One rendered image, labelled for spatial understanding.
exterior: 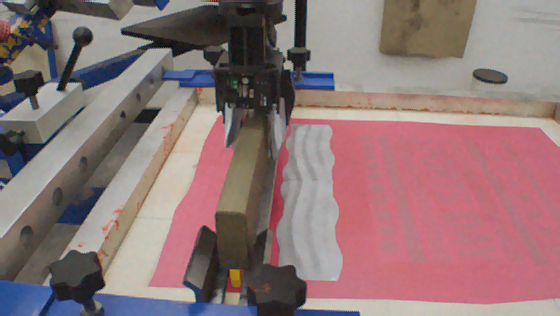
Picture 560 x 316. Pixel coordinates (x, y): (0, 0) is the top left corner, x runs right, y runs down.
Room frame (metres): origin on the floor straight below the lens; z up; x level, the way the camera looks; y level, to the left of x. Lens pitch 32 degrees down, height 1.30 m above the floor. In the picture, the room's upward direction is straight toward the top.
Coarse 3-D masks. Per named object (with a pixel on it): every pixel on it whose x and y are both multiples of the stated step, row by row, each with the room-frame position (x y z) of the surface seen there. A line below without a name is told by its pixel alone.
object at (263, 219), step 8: (272, 168) 0.46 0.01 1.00; (272, 176) 0.44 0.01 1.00; (264, 184) 0.42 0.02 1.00; (272, 184) 0.42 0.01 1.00; (264, 192) 0.41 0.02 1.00; (272, 192) 0.41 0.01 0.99; (264, 200) 0.39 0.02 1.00; (264, 208) 0.38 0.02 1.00; (264, 216) 0.36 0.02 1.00; (256, 224) 0.35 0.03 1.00; (264, 224) 0.35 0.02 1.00; (256, 232) 0.33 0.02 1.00
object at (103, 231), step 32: (192, 96) 0.72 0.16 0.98; (320, 96) 0.74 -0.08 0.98; (352, 96) 0.73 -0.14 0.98; (384, 96) 0.73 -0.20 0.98; (416, 96) 0.72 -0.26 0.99; (448, 96) 0.72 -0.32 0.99; (480, 96) 0.72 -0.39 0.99; (512, 96) 0.72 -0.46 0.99; (544, 96) 0.73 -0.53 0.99; (160, 128) 0.58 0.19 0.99; (128, 160) 0.49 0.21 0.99; (160, 160) 0.52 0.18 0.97; (128, 192) 0.41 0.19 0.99; (96, 224) 0.35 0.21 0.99; (128, 224) 0.38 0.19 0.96
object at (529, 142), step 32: (288, 128) 0.65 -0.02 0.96; (352, 128) 0.65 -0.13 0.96; (384, 128) 0.65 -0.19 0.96; (416, 128) 0.65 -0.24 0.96; (448, 128) 0.65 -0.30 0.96; (480, 128) 0.65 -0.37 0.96; (512, 128) 0.65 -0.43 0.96; (224, 160) 0.54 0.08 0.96; (352, 160) 0.54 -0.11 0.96; (544, 160) 0.54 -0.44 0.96
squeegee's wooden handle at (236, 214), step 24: (264, 120) 0.47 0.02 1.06; (240, 144) 0.41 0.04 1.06; (264, 144) 0.45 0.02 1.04; (240, 168) 0.36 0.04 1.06; (264, 168) 0.44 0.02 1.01; (240, 192) 0.32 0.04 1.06; (216, 216) 0.29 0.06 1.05; (240, 216) 0.29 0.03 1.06; (240, 240) 0.29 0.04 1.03; (240, 264) 0.29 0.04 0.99
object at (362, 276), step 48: (192, 192) 0.46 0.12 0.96; (336, 192) 0.46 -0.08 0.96; (192, 240) 0.36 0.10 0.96; (336, 240) 0.36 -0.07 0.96; (240, 288) 0.29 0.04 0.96; (336, 288) 0.29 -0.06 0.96; (384, 288) 0.29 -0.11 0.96; (432, 288) 0.29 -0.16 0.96; (480, 288) 0.28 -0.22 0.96; (528, 288) 0.28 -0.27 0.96
